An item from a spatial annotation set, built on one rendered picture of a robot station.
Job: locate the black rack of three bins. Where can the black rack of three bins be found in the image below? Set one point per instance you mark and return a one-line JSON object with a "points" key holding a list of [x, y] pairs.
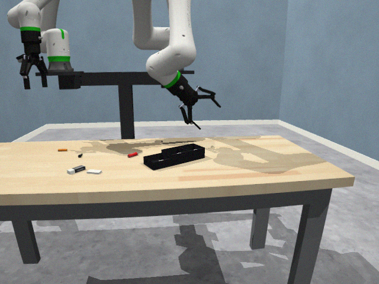
{"points": [[174, 156]]}

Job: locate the black eraser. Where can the black eraser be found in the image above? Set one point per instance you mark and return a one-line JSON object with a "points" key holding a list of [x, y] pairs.
{"points": [[76, 169]]}

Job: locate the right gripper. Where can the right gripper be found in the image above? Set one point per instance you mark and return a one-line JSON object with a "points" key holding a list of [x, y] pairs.
{"points": [[33, 50]]}

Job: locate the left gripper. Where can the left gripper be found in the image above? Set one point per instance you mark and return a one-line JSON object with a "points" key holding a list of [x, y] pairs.
{"points": [[189, 97]]}

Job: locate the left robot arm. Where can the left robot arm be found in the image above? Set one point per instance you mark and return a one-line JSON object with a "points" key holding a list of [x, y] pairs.
{"points": [[176, 42]]}

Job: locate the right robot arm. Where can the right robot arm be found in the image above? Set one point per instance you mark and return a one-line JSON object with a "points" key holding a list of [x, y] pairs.
{"points": [[40, 27]]}

